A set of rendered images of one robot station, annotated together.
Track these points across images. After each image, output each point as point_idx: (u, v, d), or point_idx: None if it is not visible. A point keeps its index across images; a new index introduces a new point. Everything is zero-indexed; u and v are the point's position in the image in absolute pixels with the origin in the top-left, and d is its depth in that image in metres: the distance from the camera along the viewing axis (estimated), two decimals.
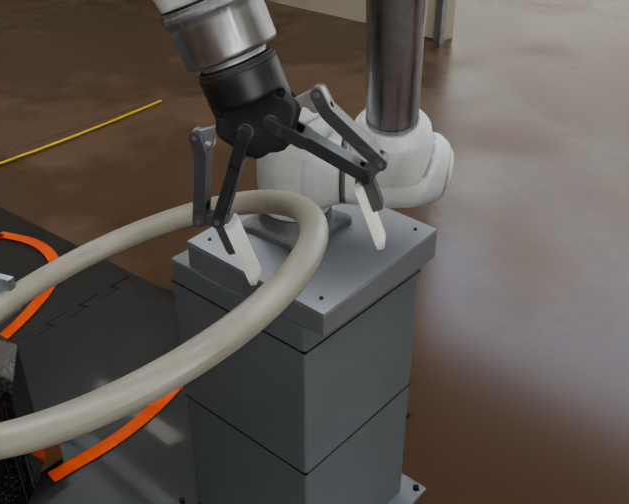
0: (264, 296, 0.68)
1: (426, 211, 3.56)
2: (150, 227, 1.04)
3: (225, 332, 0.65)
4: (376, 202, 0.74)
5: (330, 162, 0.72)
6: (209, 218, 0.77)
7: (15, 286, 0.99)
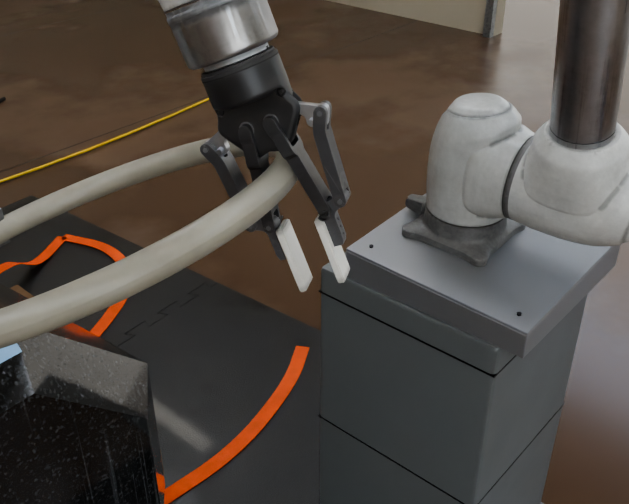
0: (215, 216, 0.65)
1: None
2: (142, 167, 1.03)
3: (168, 249, 0.62)
4: (337, 237, 0.76)
5: (303, 184, 0.74)
6: (261, 223, 0.77)
7: (3, 218, 0.99)
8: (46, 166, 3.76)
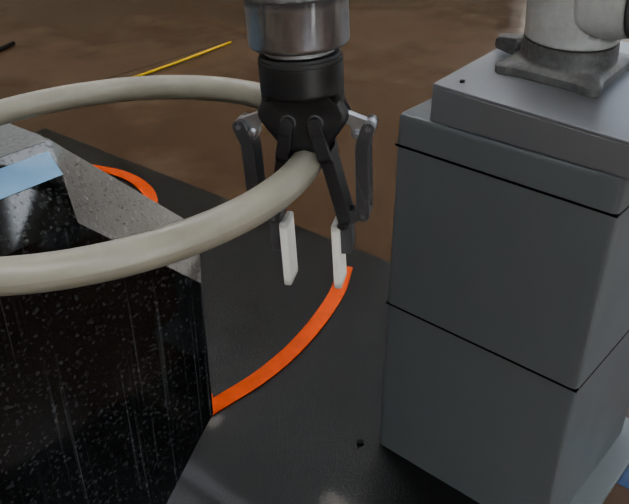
0: (246, 204, 0.63)
1: None
2: (139, 87, 0.97)
3: (197, 231, 0.60)
4: (347, 246, 0.76)
5: (330, 190, 0.73)
6: None
7: None
8: None
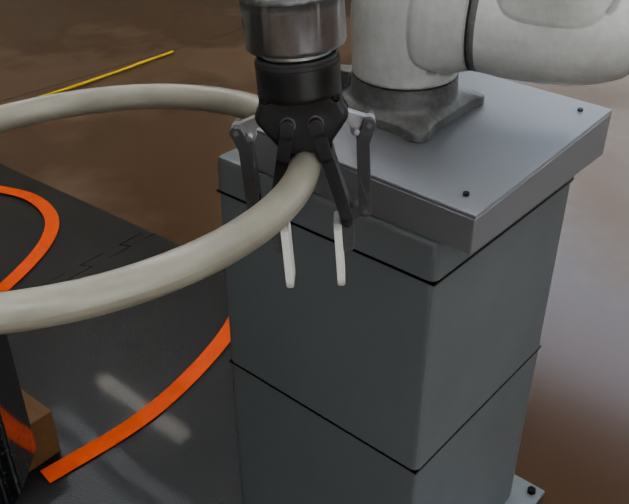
0: (270, 210, 0.62)
1: None
2: (92, 100, 0.93)
3: (230, 242, 0.59)
4: (349, 242, 0.76)
5: (332, 188, 0.73)
6: None
7: None
8: None
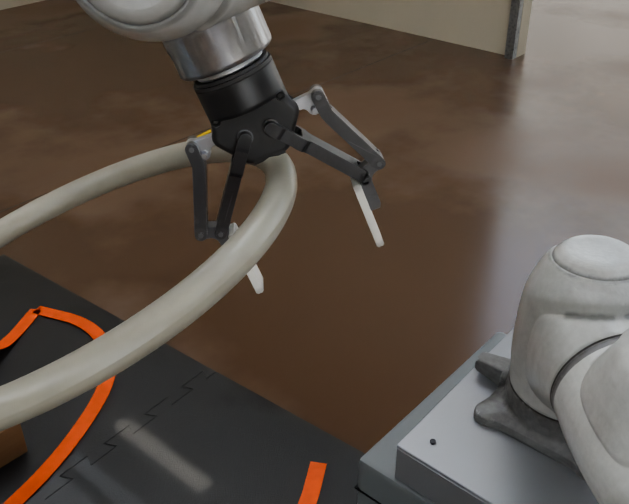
0: (256, 225, 0.63)
1: None
2: (73, 193, 0.95)
3: (225, 265, 0.60)
4: (374, 200, 0.75)
5: (330, 164, 0.73)
6: (211, 230, 0.75)
7: None
8: None
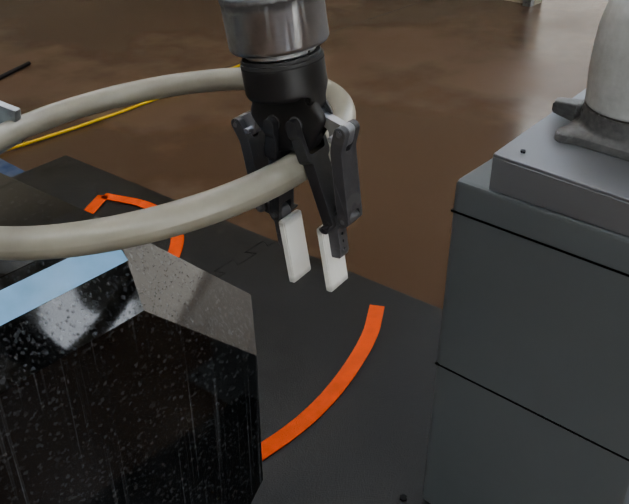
0: None
1: None
2: (159, 86, 1.06)
3: (273, 177, 0.70)
4: (336, 250, 0.75)
5: (313, 192, 0.72)
6: (270, 207, 0.78)
7: (20, 118, 1.00)
8: (79, 127, 3.53)
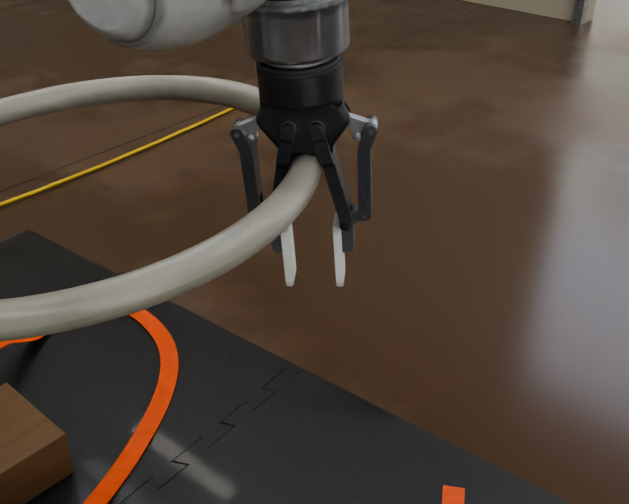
0: None
1: None
2: (9, 110, 0.91)
3: (307, 183, 0.68)
4: (348, 245, 0.76)
5: (332, 192, 0.73)
6: None
7: None
8: (49, 187, 2.83)
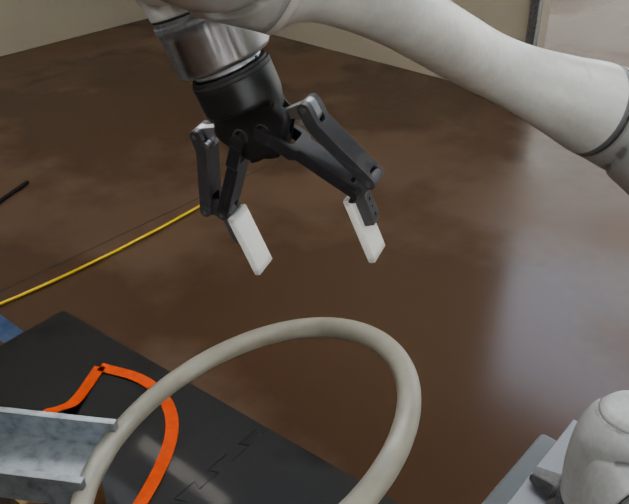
0: (403, 435, 0.88)
1: (568, 333, 3.20)
2: (220, 355, 1.21)
3: (387, 471, 0.85)
4: (368, 217, 0.72)
5: (320, 175, 0.71)
6: (216, 209, 0.79)
7: (117, 426, 1.13)
8: (76, 271, 3.58)
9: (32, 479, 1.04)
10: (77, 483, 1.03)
